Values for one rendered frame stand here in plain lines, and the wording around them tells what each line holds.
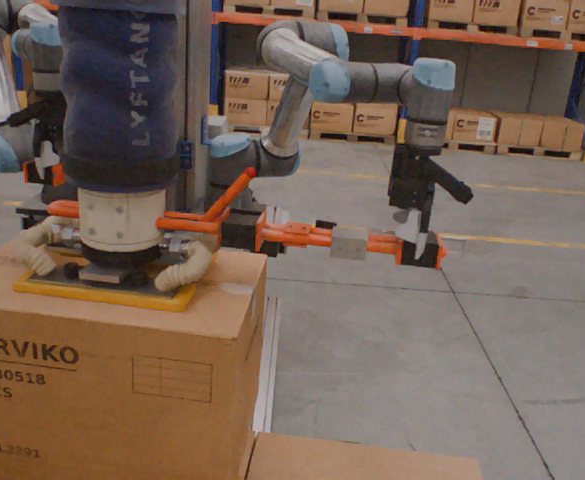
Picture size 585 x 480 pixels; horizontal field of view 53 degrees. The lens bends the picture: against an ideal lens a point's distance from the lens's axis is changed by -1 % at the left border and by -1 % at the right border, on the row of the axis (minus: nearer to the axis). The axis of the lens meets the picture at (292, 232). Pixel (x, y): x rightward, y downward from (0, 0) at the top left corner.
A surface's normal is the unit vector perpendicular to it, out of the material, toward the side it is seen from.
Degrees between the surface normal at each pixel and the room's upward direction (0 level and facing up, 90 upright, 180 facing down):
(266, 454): 0
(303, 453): 0
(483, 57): 90
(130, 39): 102
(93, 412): 90
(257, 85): 92
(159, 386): 90
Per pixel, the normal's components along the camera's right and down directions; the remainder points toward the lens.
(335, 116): -0.04, 0.35
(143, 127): 0.68, 0.04
